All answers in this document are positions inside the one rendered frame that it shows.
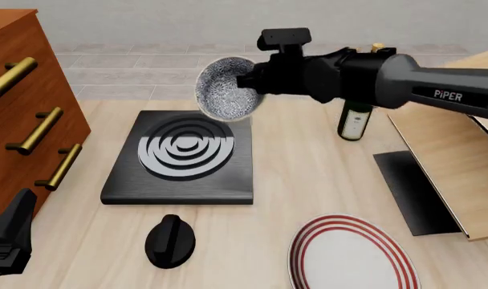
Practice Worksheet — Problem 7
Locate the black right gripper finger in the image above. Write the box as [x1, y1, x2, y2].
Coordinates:
[236, 72, 256, 90]

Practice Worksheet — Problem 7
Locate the brass cabinet handle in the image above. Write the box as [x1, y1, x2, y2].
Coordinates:
[5, 106, 65, 157]
[34, 143, 83, 192]
[0, 56, 39, 106]

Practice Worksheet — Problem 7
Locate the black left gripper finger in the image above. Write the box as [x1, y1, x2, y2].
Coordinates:
[2, 188, 39, 242]

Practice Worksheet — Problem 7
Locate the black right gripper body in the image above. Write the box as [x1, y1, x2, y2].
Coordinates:
[252, 53, 309, 98]

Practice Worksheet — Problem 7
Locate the blue-white patterned bowl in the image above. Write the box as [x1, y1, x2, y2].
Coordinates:
[194, 55, 266, 123]

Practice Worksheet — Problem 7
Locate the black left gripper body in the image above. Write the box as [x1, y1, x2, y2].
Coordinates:
[0, 222, 33, 277]

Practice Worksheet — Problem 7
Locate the white plate with red rings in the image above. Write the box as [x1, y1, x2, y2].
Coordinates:
[287, 214, 422, 289]

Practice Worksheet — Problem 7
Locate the wooden cabinet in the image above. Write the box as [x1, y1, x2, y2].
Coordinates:
[0, 8, 92, 226]

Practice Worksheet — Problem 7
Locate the flat black stove plate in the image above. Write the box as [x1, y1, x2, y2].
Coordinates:
[100, 109, 255, 207]

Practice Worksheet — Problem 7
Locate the black plate on short stalk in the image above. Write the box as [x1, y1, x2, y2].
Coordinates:
[256, 26, 313, 59]

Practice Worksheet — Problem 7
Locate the round black stove knob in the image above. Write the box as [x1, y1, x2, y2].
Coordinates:
[144, 214, 197, 270]

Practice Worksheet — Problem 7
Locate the dark green wine bottle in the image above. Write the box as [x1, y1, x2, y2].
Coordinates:
[336, 43, 387, 142]

